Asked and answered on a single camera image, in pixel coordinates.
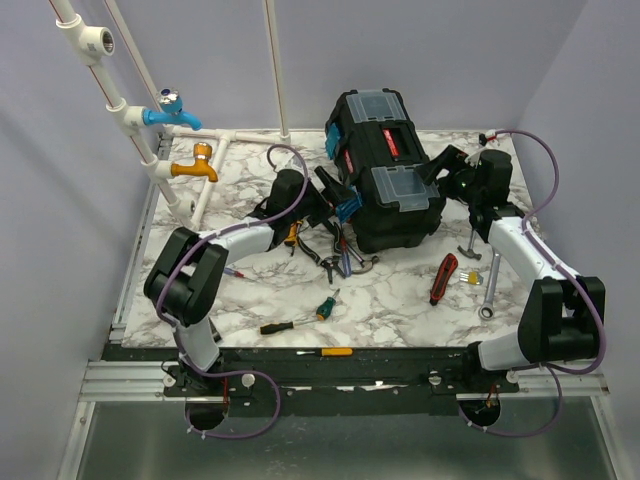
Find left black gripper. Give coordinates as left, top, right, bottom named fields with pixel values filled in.
left=288, top=168, right=356, bottom=228

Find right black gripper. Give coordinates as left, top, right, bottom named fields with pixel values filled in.
left=414, top=147, right=482, bottom=207

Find black plastic toolbox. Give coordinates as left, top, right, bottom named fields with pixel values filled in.
left=325, top=88, right=445, bottom=254

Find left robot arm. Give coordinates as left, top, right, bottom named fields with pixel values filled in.
left=143, top=167, right=358, bottom=395

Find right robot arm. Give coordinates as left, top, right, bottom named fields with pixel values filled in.
left=417, top=146, right=606, bottom=392

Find yellow black electric screwdriver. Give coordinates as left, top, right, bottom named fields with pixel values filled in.
left=284, top=220, right=304, bottom=256

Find black long nose pliers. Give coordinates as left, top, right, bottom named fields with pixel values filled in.
left=298, top=239, right=346, bottom=285

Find silver claw hammer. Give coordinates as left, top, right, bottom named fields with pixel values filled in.
left=347, top=244, right=380, bottom=275

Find small black claw hammer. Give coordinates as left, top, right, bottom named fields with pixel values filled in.
left=457, top=229, right=482, bottom=261

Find red black utility knife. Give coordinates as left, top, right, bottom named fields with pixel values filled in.
left=429, top=253, right=458, bottom=306

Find green stubby screwdriver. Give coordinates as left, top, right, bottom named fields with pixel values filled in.
left=316, top=289, right=340, bottom=320

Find orange water tap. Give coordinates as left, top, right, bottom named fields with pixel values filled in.
left=170, top=142, right=218, bottom=183

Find silver ratchet wrench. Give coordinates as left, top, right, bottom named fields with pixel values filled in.
left=478, top=249, right=502, bottom=320

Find blue water tap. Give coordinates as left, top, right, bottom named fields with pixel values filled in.
left=142, top=88, right=202, bottom=131

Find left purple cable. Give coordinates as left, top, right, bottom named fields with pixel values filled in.
left=155, top=143, right=310, bottom=442

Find purple cable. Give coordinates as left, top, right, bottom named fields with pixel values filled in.
left=155, top=143, right=310, bottom=442
left=457, top=128, right=609, bottom=439

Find blue handle screwdriver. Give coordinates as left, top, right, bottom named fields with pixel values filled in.
left=340, top=238, right=352, bottom=278

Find orange handle screwdriver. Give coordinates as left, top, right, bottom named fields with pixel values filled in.
left=296, top=347, right=353, bottom=357

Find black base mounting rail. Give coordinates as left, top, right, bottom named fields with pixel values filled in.
left=99, top=344, right=584, bottom=419

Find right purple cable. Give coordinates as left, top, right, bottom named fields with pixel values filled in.
left=457, top=128, right=609, bottom=439

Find aluminium extrusion rail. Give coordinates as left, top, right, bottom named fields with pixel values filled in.
left=77, top=360, right=181, bottom=403

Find white PVC pipe frame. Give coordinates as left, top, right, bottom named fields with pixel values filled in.
left=50, top=1, right=291, bottom=229

